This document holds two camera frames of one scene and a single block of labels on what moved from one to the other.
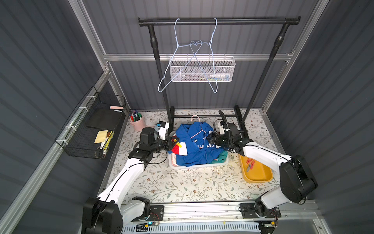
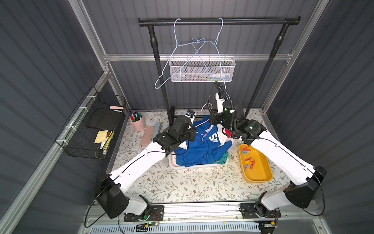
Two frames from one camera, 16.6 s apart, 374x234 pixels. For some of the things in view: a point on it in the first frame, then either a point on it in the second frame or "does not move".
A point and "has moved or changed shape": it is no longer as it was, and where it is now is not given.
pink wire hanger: [191, 118] -> [212, 108]
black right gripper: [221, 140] -> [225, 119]
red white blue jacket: [193, 148] does not move
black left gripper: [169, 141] -> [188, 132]
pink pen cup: [140, 125] does not move
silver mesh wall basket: [201, 68] does not move
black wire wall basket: [90, 130] does not move
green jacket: [222, 158] does not move
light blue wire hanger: [185, 66] has moved or changed shape
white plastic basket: [173, 133] does not move
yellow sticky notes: [101, 136] does not move
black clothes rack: [284, 22] does not move
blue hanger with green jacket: [199, 42] -> [216, 46]
